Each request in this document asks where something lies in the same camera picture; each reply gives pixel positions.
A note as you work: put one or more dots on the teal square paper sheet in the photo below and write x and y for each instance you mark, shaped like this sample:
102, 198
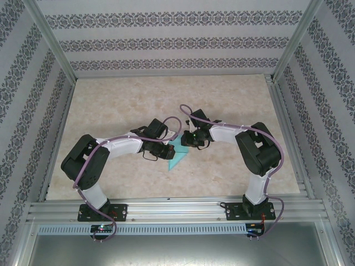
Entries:
178, 159

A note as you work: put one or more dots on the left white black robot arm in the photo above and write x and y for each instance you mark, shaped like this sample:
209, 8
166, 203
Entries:
124, 145

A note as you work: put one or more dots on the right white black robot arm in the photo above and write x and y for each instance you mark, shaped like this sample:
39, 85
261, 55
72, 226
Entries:
224, 134

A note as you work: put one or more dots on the grey sheet metal tray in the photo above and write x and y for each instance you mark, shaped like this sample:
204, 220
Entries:
177, 252

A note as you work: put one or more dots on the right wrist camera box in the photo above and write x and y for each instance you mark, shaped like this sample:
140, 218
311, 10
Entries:
191, 126

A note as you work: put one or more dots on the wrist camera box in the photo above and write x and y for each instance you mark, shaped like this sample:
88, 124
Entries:
191, 126
170, 136

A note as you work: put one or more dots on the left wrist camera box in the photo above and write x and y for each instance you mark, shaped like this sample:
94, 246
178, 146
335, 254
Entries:
170, 136

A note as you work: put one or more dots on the wide aluminium mounting rail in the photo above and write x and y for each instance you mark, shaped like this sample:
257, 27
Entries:
177, 210

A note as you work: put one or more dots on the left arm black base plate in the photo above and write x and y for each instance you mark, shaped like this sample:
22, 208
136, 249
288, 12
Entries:
122, 212

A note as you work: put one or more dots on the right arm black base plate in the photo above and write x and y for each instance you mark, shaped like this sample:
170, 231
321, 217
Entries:
233, 212

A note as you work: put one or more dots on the broad aluminium side rail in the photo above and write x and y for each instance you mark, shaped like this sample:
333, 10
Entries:
283, 110

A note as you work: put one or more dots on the aluminium frame post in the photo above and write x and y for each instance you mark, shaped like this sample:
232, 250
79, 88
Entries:
298, 38
50, 38

